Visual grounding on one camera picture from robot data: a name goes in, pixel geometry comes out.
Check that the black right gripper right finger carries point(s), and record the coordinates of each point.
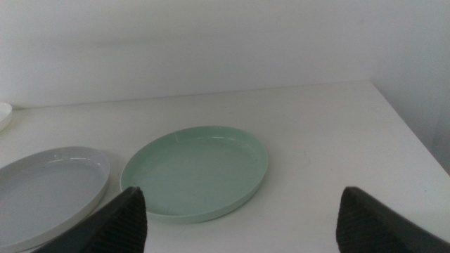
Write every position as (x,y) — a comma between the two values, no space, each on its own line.
(372,228)

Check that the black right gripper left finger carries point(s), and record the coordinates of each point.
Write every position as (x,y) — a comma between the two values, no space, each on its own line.
(116,225)

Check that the pale green shallow bowl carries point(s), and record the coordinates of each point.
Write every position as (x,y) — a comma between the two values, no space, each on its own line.
(197,172)

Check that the grey shallow bowl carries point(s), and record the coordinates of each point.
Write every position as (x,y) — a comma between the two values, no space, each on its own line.
(45,193)

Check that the white shallow bowl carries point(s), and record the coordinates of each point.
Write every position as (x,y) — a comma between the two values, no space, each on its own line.
(4,114)

